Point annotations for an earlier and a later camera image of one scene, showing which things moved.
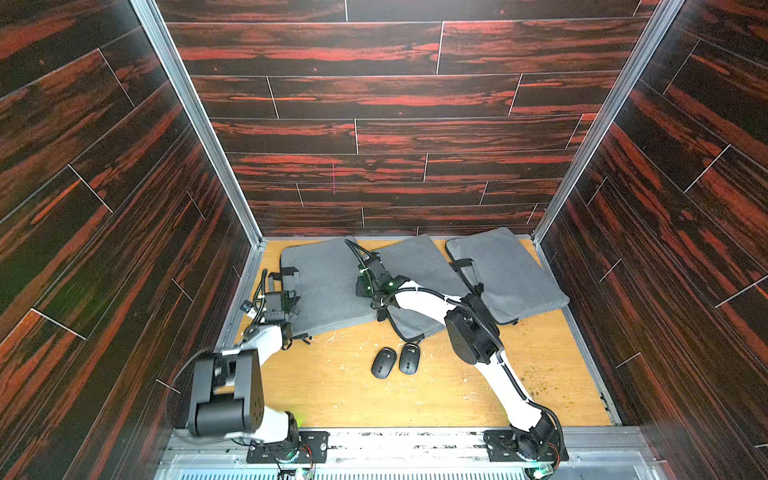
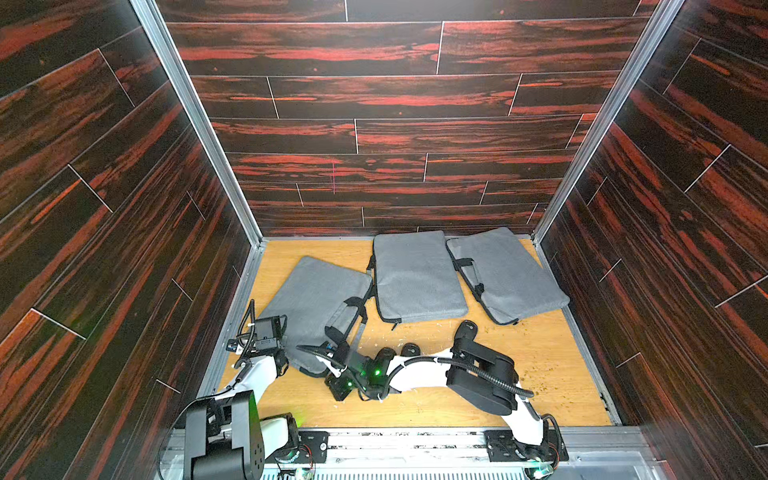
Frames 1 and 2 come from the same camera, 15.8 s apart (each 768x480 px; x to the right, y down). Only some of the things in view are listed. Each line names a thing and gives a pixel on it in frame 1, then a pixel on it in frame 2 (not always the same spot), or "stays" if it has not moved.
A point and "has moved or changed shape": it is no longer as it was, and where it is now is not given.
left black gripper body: (292, 311) -> (279, 343)
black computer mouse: (383, 362) stays
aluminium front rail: (421, 455) stays
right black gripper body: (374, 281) -> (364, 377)
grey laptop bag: (328, 273) has moved or changed shape
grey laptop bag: (513, 284) stays
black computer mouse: (409, 358) stays
